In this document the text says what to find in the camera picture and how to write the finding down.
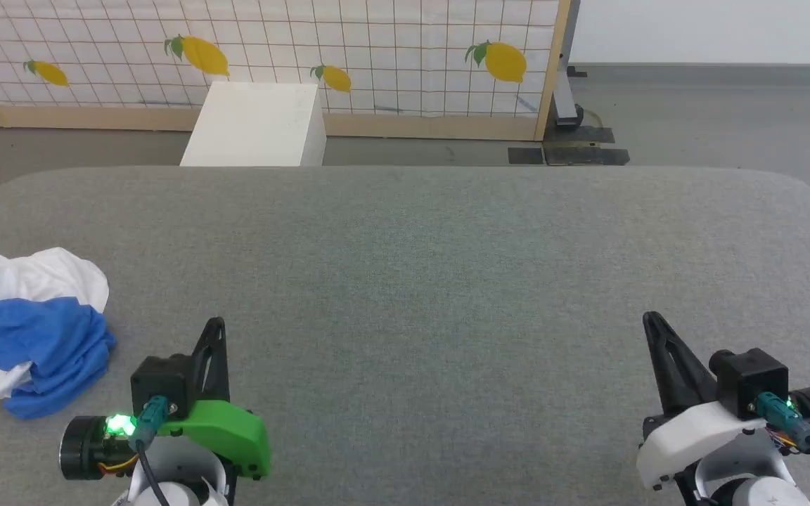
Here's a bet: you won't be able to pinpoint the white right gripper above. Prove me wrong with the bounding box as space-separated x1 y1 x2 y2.
635 311 810 493

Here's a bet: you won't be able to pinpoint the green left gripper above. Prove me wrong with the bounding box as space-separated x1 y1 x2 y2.
60 317 273 483

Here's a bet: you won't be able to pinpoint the blue and white garment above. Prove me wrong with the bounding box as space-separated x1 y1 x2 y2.
0 247 117 420

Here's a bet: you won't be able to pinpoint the large black floor plate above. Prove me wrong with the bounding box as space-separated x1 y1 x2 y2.
543 126 631 167

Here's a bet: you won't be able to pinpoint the white box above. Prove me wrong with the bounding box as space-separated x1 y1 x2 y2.
179 82 327 167

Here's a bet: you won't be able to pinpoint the lemon print partition screen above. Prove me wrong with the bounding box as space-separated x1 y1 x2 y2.
0 0 572 141

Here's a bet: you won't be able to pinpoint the grey metal screen post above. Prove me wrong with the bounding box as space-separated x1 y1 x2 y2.
551 0 586 131

